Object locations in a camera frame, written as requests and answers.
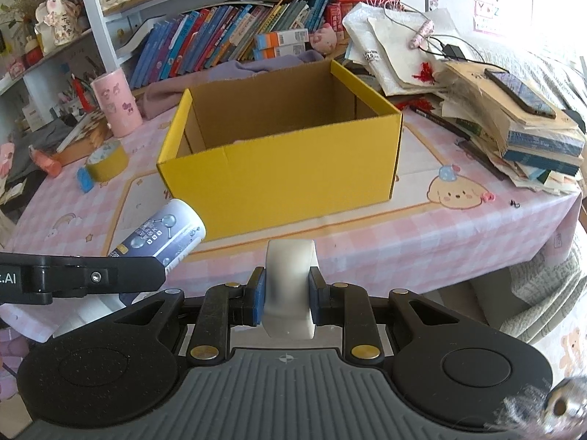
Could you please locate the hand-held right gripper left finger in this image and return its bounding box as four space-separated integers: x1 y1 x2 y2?
112 268 267 367

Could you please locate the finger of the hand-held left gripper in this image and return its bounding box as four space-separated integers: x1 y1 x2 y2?
0 251 167 294

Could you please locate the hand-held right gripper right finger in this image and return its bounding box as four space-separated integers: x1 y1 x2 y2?
308 268 466 366

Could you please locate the white rectangular block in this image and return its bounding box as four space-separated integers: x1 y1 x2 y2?
263 238 319 341

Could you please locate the white blue printed tube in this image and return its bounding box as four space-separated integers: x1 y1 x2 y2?
107 198 206 272

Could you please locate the yellow cardboard box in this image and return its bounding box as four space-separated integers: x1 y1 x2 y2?
157 59 404 243

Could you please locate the pink checked desktop tablecloth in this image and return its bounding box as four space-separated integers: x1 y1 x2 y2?
0 96 583 344

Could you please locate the purple padded bag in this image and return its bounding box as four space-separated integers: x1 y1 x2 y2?
0 325 28 377

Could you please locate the yellow tape roll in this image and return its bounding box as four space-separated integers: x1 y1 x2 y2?
86 140 130 183

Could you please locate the pink spray bottle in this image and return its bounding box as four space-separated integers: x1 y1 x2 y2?
28 144 62 179

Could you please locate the wooden chessboard box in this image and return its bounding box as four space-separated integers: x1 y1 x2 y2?
55 110 113 166

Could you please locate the grey garment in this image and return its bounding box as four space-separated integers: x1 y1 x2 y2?
9 124 79 179

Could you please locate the pink stickered cylinder container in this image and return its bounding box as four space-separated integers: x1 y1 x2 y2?
90 68 144 138

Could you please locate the pen holder with pens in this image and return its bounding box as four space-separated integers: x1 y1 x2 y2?
59 78 88 115

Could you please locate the red tassel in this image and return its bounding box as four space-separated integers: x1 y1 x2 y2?
71 73 90 113

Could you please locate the black pen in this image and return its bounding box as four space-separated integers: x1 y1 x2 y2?
408 104 471 140

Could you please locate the pink and purple garment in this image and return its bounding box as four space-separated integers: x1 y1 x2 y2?
142 50 326 117

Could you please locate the grey patterned quilt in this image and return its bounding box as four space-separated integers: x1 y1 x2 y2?
509 234 587 344

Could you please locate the red and white doll jar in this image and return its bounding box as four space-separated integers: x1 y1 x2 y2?
22 34 45 67

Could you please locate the orange and white box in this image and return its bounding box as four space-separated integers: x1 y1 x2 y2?
254 45 307 61
254 29 310 49

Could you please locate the red knot ornament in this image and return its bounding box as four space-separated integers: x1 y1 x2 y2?
412 62 436 85

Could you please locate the row of colourful books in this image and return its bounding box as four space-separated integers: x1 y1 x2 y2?
128 0 335 90

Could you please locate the white plastic bag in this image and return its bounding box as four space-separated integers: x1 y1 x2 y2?
343 2 459 97

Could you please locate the bear print pink cloth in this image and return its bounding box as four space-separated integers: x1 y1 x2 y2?
541 321 587 377

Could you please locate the pink pig plush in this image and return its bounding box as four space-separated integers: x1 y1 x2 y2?
309 23 340 53

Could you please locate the stack of old books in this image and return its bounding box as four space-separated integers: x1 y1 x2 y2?
440 62 585 195

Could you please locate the white bunny figure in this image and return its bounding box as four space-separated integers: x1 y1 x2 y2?
34 0 76 47

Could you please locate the white wooden bookshelf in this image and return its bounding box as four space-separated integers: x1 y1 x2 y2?
0 0 427 129

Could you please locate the blurred metal knob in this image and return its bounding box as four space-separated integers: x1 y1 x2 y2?
546 378 587 427

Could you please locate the upright red book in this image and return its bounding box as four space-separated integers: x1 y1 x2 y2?
328 2 354 42

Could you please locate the pink patterned small charm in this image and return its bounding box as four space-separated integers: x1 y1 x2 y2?
408 21 434 49

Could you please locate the dark smartphone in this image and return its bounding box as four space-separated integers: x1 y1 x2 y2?
485 68 557 116

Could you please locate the dried flower bouquet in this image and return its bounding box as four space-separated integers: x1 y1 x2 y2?
0 0 51 28

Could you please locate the black cable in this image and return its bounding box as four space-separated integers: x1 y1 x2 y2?
380 2 510 74

